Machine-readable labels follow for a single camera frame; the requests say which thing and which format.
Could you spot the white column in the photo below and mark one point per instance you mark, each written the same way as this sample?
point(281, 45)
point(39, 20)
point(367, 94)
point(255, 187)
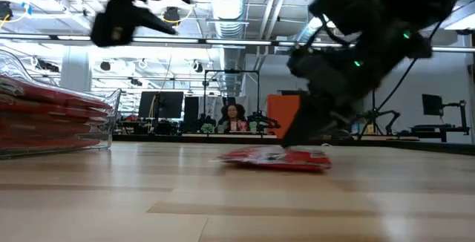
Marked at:
point(76, 71)

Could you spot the person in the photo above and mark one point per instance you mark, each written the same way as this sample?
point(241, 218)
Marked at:
point(233, 117)

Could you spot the narrow black monitor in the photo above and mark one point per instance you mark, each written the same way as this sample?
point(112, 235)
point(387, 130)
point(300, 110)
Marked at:
point(191, 110)

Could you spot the red popcorn bag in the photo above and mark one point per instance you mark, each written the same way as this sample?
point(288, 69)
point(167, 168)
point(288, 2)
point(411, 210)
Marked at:
point(55, 97)
point(304, 160)
point(37, 127)
point(44, 111)
point(44, 143)

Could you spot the silver ventilation duct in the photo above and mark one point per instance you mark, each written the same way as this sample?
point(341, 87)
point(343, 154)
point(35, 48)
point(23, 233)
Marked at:
point(226, 4)

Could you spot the black aluminium table frame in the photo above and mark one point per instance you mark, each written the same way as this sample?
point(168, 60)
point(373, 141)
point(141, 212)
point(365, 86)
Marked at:
point(426, 146)

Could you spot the wide black monitor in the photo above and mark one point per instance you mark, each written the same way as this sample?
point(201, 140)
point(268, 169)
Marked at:
point(167, 104)

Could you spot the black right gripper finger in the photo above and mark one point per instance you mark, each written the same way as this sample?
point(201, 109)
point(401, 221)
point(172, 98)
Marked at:
point(339, 123)
point(302, 123)

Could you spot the background black robot arm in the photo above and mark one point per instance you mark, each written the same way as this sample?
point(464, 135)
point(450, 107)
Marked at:
point(261, 117)
point(389, 116)

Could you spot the black monitor on arm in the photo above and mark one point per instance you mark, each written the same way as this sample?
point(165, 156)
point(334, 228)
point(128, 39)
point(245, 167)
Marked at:
point(431, 104)

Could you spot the clear plastic basket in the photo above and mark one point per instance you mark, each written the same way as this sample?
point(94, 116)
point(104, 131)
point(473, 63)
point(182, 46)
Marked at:
point(114, 117)

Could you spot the black stand frame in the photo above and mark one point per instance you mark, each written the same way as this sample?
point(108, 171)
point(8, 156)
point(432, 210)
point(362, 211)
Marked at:
point(230, 71)

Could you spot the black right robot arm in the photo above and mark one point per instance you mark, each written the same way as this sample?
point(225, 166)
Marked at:
point(426, 0)

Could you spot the orange panel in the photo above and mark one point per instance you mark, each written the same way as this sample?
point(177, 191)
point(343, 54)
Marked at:
point(282, 112)

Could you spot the overhead light bar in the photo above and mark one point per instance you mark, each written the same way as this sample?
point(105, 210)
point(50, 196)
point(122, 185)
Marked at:
point(241, 42)

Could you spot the black desk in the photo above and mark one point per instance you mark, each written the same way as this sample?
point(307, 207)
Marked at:
point(438, 127)

